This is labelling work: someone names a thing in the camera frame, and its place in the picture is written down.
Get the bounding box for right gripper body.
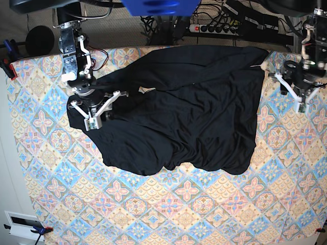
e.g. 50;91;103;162
68;90;129;121

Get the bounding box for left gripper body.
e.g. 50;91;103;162
269;60;326;106

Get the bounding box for black t-shirt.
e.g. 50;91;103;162
66;45;269;177

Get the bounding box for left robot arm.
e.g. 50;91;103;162
262;1;326;113

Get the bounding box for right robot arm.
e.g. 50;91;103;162
9;1;124;129

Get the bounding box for black round stool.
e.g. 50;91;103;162
25;26;55;57

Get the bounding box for blue orange clamp upper left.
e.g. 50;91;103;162
1;39;19;81

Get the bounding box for blue orange clamp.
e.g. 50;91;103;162
1;39;19;81
4;224;54;244

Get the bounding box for white power strip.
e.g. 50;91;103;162
189;24;238;36

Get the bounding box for patterned tablecloth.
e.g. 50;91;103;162
6;55;326;244

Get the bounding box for blue orange clamp lower left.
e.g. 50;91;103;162
4;224;54;244

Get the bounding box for white floor vent box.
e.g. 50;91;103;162
5;211;42;241

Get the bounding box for orange clamp lower right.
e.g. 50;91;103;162
316;228;326;233

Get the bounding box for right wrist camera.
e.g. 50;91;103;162
84;117;102;131

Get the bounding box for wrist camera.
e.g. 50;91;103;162
296;103;309;114
84;117;102;131

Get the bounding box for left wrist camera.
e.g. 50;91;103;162
296;103;309;114

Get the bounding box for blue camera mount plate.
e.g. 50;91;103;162
121;0;201;17

